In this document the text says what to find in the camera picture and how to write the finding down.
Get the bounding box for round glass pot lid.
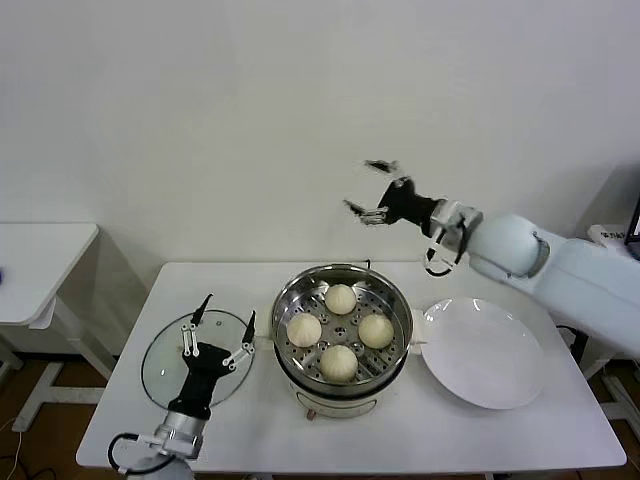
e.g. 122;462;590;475
141;308;258;412

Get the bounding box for white side table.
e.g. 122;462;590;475
0;222;119;434

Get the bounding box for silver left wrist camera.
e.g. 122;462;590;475
162;433;202;460

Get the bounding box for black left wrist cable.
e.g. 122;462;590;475
107;432;171;474

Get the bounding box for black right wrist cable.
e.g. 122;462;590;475
423;219;471;277

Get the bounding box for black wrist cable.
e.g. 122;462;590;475
107;432;171;474
423;219;471;277

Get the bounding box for white steamed baozi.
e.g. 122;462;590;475
319;344;359;381
325;283;358;315
287;313;323;348
358;313;395;349

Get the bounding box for white oval plate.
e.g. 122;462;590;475
421;297;547;411

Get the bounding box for stainless steel steamer pot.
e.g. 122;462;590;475
254;307;430;420

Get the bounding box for white desk with label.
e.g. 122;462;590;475
584;224;640;426

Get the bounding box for perforated stainless steel steamer basket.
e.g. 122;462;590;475
272;264;415;387

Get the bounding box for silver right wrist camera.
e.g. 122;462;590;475
430;199;485;251

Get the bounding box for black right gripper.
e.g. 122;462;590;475
342;158;441;236

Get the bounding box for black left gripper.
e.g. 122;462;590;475
168;293;257;416

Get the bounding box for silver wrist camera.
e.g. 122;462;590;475
430;199;485;251
162;433;202;460

